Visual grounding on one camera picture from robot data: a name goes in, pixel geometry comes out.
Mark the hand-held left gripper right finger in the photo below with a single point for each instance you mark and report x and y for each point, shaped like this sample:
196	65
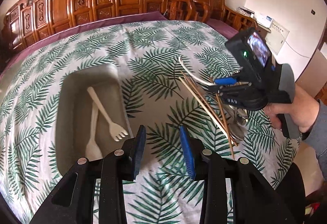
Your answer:
187	156

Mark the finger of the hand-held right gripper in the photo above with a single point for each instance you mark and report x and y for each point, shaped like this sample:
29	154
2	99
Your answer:
230	90
224	81

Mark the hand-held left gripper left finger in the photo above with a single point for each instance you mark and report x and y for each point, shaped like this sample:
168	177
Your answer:
139	155

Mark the brown wooden chopstick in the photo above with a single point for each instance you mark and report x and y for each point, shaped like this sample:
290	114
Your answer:
221	115
225	132

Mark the metal spoon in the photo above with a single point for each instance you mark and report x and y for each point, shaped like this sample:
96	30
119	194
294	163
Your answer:
242	116
236	133

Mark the light bamboo chopstick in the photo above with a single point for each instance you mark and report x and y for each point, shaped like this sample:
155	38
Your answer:
190	82
204	108

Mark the white plastic spoon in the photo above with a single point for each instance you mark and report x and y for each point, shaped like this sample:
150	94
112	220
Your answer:
190	75

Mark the grey rectangular tray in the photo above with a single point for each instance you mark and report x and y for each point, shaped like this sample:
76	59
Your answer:
76	116

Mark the person's right forearm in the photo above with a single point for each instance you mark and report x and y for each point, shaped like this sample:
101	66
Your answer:
319	137

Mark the person's right hand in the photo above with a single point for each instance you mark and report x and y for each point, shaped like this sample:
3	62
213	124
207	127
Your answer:
305	109

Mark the cream plastic spoon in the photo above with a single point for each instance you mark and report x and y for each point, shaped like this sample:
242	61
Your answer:
93	147

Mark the white blue printed box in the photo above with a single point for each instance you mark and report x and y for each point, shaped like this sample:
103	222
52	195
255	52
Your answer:
264	20

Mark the short purple seat cushion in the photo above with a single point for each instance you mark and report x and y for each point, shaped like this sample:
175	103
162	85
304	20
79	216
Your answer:
222	26

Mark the cream plastic fork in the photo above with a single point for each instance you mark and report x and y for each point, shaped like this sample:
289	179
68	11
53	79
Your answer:
102	107

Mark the white flat box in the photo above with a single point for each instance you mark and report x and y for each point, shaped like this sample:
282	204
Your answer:
246	10

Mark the leaf printed tablecloth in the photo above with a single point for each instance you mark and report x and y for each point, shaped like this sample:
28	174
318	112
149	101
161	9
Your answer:
158	65

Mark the wooden armchair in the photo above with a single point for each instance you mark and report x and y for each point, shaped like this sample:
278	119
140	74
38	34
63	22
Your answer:
178	8

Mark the long purple seat cushion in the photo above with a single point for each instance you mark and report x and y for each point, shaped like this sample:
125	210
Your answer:
143	17

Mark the person's dark clothing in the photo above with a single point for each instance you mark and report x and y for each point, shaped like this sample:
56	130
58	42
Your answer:
291	193

